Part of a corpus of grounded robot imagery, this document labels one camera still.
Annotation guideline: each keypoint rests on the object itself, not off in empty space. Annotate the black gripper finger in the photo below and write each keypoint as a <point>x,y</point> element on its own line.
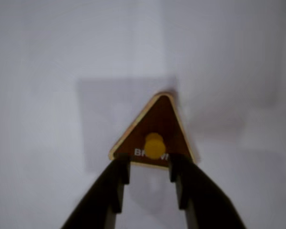
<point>200,190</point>
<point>102,190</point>

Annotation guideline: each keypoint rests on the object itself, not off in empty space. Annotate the brown triangle piece yellow pin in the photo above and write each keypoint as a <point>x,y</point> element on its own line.
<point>162,119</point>

